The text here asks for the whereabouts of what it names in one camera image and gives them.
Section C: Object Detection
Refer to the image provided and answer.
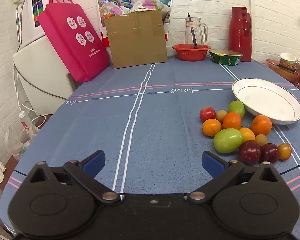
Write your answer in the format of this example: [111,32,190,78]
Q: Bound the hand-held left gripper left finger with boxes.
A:
[27,150,122,204]

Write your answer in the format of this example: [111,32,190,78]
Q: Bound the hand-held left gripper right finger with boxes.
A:
[187,151,281,204]

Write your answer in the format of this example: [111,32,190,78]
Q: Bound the large green plum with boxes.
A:
[213,128,243,154]

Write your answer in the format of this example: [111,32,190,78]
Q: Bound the orange mandarin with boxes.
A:
[250,115,272,136]
[202,119,222,137]
[222,112,242,130]

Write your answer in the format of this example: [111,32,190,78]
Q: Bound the dark red plum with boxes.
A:
[238,140,262,165]
[260,143,280,163]

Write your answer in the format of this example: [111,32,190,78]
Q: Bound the yellow citrus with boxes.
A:
[239,127,256,143]

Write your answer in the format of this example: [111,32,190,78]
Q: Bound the small tan longan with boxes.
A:
[255,134,268,146]
[216,110,228,122]

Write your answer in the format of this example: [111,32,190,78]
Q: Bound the red tomato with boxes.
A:
[199,107,217,123]

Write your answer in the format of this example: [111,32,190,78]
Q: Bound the small green plum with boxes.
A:
[227,100,245,119]

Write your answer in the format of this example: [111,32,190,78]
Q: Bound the red yellow plum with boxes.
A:
[277,143,292,161]

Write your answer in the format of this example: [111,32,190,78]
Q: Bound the white plate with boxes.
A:
[232,78,300,125]

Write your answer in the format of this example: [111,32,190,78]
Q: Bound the blue checked tablecloth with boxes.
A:
[0,56,300,240]

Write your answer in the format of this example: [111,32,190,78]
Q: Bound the clear plastic bag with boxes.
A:
[4,129,32,162]

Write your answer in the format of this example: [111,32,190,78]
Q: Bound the clear plastic bottle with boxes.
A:
[18,111,39,140]

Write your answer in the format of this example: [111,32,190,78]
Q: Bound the white water dispenser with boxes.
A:
[12,34,77,115]

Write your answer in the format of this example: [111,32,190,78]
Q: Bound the green instant noodle bowl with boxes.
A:
[209,49,243,66]

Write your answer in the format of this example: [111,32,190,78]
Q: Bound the red colander bowl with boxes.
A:
[172,44,211,61]

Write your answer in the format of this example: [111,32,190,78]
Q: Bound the orange plastic basket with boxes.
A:
[266,59,300,83]

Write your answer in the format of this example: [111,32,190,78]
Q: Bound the pink tote bag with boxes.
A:
[37,0,110,82]

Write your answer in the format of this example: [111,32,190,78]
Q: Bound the striped paper bowl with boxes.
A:
[278,62,298,71]

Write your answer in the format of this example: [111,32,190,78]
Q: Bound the cardboard box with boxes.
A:
[104,9,168,69]

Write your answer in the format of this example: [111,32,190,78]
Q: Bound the glass pitcher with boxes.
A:
[184,17,208,47]

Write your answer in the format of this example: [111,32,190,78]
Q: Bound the white cup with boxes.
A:
[280,52,297,64]

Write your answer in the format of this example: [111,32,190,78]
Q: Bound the red thermos jug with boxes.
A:
[228,6,252,62]

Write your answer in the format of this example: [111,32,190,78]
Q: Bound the black stirrer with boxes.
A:
[187,13,198,49]

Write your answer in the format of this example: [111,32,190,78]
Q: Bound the white water purifier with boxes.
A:
[24,0,63,47]

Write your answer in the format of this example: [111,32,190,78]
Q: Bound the floral cloth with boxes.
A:
[100,0,171,19]

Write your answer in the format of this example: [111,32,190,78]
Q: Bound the white cable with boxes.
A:
[16,90,47,130]

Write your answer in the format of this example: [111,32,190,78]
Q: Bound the grey cable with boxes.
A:
[13,61,68,100]

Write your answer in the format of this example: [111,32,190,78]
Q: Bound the grey purifier hose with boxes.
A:
[14,0,28,44]

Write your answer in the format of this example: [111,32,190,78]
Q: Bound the white wall pipe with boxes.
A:
[246,0,255,23]

